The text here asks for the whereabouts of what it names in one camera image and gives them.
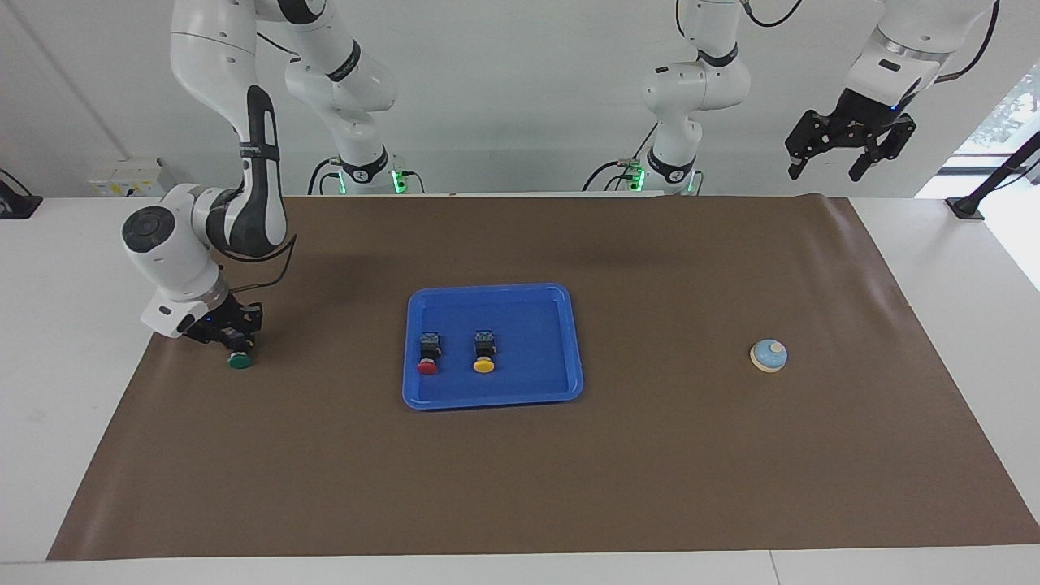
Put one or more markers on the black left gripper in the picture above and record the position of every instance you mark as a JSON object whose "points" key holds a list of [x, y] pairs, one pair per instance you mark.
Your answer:
{"points": [[857, 118]]}

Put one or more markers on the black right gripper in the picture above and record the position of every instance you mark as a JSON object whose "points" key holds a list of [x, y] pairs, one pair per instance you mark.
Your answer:
{"points": [[223, 321]]}

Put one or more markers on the green push button switch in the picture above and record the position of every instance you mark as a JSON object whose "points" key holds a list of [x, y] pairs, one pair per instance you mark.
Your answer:
{"points": [[240, 362]]}

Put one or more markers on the red push button switch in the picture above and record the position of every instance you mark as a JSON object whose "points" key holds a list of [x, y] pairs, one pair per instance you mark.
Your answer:
{"points": [[427, 367]]}

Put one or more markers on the light blue desk bell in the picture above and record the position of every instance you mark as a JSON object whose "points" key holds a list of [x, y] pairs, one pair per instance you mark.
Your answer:
{"points": [[766, 356]]}

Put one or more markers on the yellow push button switch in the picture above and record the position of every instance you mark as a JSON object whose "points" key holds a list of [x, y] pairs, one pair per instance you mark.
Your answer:
{"points": [[484, 366]]}

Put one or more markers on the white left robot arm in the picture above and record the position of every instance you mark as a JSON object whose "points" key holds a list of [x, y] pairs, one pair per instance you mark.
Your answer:
{"points": [[699, 89]]}

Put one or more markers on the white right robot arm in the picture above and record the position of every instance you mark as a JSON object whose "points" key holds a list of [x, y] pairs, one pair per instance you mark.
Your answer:
{"points": [[211, 49]]}

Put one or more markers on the blue plastic tray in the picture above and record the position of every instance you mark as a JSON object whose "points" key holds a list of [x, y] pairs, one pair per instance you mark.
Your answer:
{"points": [[528, 382]]}

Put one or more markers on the brown table mat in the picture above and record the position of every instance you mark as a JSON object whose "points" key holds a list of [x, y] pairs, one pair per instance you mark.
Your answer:
{"points": [[520, 479]]}

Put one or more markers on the black camera stand pole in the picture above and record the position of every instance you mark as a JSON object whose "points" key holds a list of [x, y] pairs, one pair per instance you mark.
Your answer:
{"points": [[967, 205]]}

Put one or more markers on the white wall outlet box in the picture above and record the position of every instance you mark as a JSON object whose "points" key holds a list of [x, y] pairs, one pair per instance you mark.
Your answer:
{"points": [[122, 180]]}

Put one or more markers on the black table clamp mount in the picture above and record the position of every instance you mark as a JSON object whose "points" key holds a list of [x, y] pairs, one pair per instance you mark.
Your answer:
{"points": [[16, 203]]}

